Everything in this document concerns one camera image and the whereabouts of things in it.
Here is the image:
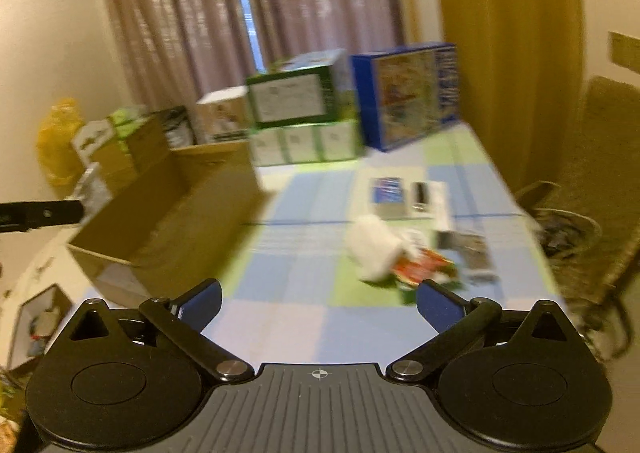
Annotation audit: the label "checked blue green tablecloth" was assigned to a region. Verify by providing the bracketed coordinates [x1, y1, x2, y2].
[81, 121, 569, 368]

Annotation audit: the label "quilted brown chair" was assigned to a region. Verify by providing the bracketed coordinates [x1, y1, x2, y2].
[516, 76, 639, 363]

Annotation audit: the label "long white medicine box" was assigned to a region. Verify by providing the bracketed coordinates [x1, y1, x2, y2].
[427, 181, 454, 234]

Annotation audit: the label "blue label tissue pack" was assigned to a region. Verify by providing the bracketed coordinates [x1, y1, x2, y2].
[370, 176, 407, 220]

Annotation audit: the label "grey foil sachet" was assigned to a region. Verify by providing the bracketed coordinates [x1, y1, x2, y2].
[437, 231, 497, 282]

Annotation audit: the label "ochre side curtain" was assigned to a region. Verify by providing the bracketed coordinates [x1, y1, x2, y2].
[440, 0, 584, 191]

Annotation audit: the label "red snack packet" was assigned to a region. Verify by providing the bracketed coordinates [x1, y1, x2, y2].
[390, 249, 459, 289]

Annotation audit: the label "yellow plastic bag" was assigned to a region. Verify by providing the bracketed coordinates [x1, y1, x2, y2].
[36, 98, 85, 197]

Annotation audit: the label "white knitted glove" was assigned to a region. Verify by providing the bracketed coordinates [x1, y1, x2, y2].
[345, 214, 405, 283]

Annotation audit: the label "stacked cardboard boxes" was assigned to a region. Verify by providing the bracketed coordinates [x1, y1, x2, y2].
[72, 106, 195, 196]

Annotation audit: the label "green milk carton box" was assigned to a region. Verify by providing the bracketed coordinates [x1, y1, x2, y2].
[245, 49, 356, 129]

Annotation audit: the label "green white tissue pack bundle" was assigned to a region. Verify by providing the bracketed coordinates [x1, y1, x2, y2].
[248, 119, 363, 167]

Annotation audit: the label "open brown cardboard box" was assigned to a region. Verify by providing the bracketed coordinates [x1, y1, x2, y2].
[67, 141, 262, 308]

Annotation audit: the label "mauve window curtain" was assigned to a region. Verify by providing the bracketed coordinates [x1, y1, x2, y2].
[107, 0, 404, 110]

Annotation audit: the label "blue milk carton box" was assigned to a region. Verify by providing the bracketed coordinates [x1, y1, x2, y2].
[350, 42, 459, 152]

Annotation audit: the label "white photo printed box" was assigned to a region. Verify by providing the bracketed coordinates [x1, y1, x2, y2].
[191, 86, 250, 144]

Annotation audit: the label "black lighter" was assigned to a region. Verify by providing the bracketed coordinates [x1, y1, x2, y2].
[412, 182, 428, 212]

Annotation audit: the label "wooden wall strips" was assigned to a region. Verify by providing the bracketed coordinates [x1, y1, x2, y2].
[405, 0, 421, 43]

